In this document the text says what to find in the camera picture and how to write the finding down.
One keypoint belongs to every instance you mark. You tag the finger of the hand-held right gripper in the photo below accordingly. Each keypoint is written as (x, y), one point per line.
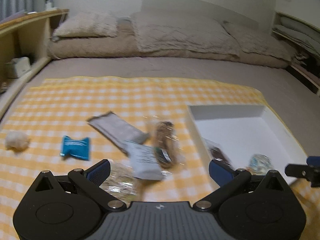
(297, 170)

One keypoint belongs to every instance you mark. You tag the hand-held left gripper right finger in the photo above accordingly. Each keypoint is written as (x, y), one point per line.
(221, 173)

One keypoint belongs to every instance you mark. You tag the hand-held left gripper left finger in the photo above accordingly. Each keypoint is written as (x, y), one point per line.
(98, 172)

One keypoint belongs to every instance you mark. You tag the clear-wrapped pale packet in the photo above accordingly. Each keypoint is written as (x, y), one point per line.
(120, 180)

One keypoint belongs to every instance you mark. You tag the blue packet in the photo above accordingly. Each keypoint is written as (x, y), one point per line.
(75, 147)

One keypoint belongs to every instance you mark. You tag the white cardboard box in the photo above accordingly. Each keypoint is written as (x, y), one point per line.
(237, 130)

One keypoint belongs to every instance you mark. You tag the dark grey long packet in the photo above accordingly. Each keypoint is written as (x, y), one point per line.
(112, 127)

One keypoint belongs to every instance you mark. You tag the light grey printed packet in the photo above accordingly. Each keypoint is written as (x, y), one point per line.
(145, 162)

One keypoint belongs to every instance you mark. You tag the brown snack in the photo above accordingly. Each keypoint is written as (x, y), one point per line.
(163, 140)

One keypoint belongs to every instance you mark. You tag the white soft ball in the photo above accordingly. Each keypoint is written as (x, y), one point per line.
(17, 142)

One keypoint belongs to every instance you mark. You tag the dark brown packet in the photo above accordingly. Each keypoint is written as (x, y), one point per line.
(218, 152)

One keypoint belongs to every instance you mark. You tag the yellow checked cloth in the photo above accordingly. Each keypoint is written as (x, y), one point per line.
(75, 105)

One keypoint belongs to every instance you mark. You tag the grey-brown bed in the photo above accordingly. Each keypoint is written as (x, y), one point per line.
(150, 67)

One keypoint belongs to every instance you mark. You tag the beige folded comforter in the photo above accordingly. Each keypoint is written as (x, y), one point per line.
(95, 47)

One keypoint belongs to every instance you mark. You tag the white tissue box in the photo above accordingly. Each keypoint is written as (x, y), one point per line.
(18, 67)

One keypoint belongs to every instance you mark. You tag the smooth beige pillow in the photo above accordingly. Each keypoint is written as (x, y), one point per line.
(257, 40)

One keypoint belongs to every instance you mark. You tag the folded grey bedding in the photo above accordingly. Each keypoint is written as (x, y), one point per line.
(295, 33)

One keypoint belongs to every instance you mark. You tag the quilted beige pillow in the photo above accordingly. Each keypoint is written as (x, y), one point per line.
(180, 35)

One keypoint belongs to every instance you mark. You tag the fluffy cream pillow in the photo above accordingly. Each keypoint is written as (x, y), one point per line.
(87, 25)

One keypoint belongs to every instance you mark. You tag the wooden bedside shelf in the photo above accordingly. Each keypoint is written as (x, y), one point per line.
(25, 21)

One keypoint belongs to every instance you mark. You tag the white open shelf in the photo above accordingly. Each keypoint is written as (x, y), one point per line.
(282, 2)

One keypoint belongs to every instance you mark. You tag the white headboard panel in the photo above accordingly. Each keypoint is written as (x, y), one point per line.
(200, 5)

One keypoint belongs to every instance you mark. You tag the grey curtain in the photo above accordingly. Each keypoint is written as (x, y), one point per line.
(12, 2)

